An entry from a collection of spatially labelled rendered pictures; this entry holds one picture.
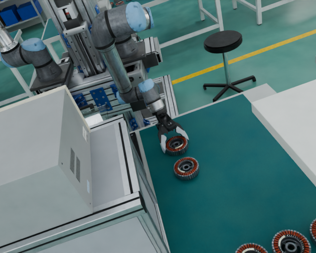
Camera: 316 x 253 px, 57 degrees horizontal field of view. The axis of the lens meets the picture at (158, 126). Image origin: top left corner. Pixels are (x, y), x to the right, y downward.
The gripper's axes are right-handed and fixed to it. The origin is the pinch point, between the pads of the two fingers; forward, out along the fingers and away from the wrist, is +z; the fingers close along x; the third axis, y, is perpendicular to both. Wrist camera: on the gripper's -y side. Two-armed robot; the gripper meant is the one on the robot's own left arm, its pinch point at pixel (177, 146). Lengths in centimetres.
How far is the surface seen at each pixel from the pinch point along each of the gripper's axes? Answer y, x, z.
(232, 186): -29.4, -6.9, 18.6
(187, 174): -18.9, 5.4, 8.5
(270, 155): -26.4, -29.1, 16.8
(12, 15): 566, 81, -298
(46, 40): 224, 35, -131
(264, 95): 4, -56, -1
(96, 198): -52, 39, -10
